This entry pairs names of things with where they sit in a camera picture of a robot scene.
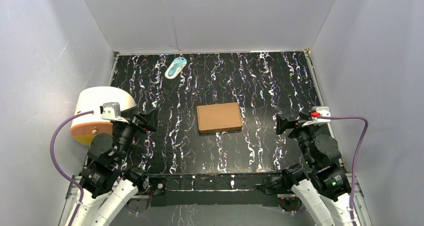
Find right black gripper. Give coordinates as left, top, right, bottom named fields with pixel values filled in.
left=275, top=111, right=319, bottom=167

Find brown cardboard box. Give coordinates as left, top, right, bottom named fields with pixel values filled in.
left=196, top=102, right=243, bottom=134

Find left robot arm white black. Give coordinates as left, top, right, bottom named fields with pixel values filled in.
left=66, top=103, right=159, bottom=226

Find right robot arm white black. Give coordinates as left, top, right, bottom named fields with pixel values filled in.
left=275, top=107, right=361, bottom=226

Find white orange round container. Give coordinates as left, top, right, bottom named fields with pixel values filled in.
left=70, top=86, right=136, bottom=145

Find blue white blister package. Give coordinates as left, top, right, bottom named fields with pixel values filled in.
left=165, top=57, right=187, bottom=80

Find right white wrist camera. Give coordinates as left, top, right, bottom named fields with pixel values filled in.
left=303, top=106, right=331, bottom=123

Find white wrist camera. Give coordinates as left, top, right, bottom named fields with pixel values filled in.
left=101, top=102, right=129, bottom=123
left=303, top=106, right=331, bottom=123

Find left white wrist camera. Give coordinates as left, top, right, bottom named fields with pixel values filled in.
left=101, top=102, right=129, bottom=123

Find aluminium front rail frame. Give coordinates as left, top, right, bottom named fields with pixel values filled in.
left=66, top=172, right=364, bottom=226

